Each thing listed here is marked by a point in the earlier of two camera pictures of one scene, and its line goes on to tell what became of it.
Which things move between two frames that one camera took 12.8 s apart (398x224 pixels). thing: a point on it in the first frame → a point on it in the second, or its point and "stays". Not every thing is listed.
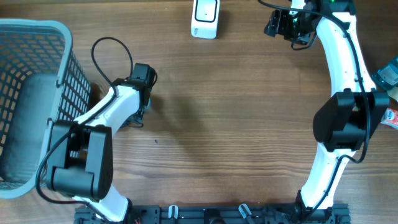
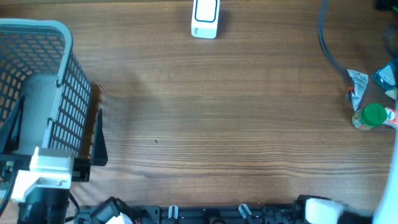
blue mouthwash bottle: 387,76 stays
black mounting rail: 224,214 stays
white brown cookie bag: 393,93 stays
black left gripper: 135,119 → 99,151
